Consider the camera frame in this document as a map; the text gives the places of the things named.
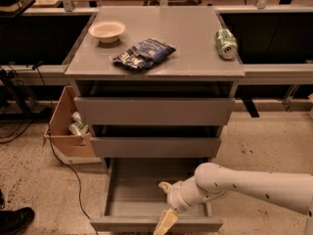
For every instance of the black shoe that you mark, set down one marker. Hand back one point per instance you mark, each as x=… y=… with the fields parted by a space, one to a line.
x=13 y=222

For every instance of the grey drawer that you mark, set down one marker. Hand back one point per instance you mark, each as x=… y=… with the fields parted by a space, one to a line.
x=126 y=141
x=151 y=102
x=132 y=201

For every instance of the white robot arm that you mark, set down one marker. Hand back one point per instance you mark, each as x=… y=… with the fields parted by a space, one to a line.
x=292 y=191

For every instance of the grey middle drawer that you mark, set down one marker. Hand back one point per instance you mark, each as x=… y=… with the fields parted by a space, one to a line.
x=126 y=141

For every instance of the cardboard box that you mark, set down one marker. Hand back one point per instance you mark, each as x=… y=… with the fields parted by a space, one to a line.
x=68 y=144

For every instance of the white bowl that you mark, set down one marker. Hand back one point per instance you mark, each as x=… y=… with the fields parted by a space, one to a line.
x=107 y=31

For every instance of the blue chip bag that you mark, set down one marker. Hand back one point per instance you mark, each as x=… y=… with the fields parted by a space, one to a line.
x=144 y=55

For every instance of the green soda can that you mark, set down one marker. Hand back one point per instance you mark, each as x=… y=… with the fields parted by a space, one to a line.
x=226 y=43

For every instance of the grey top drawer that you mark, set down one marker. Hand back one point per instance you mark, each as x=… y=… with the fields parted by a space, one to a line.
x=151 y=102

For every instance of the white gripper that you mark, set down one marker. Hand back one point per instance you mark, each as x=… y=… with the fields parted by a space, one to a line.
x=173 y=196

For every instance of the green can in box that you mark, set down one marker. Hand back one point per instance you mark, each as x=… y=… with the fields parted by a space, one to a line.
x=77 y=127

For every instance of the grey bottom drawer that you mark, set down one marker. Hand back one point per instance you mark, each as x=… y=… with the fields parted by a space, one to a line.
x=132 y=201

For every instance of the grey drawer cabinet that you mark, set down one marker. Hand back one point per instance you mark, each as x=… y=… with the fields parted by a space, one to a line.
x=190 y=30

